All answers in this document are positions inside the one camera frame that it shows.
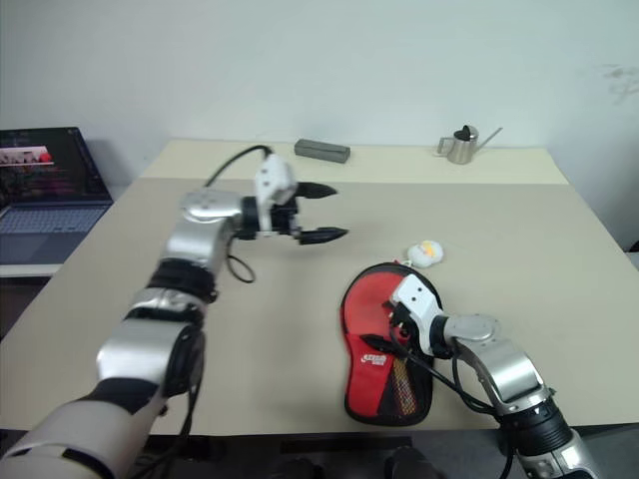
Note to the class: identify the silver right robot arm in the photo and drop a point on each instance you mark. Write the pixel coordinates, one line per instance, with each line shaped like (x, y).
(504, 374)

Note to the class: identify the red and black paddle case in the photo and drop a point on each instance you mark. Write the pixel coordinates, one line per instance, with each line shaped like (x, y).
(364, 309)

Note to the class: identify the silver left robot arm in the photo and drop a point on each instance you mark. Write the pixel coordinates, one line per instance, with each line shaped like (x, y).
(199, 239)

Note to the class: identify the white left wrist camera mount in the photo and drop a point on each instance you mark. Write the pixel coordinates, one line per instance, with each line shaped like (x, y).
(274, 177)

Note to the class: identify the silver metal watering can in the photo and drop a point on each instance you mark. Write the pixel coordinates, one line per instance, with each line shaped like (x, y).
(461, 149)

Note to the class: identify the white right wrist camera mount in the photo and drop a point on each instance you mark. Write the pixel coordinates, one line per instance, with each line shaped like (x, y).
(414, 294)

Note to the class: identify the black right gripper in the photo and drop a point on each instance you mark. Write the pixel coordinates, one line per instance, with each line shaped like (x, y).
(402, 322)

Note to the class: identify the white side table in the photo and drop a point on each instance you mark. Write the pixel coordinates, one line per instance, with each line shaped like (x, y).
(25, 270)

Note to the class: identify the open blue laptop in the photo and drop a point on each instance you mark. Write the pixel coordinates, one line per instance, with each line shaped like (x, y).
(50, 219)

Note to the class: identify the grey rectangular block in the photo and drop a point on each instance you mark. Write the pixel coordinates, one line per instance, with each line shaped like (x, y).
(322, 150)

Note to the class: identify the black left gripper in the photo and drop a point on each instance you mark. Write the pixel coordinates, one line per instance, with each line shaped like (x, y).
(287, 217)

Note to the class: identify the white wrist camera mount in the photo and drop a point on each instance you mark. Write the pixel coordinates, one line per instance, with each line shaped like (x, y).
(274, 177)
(414, 294)

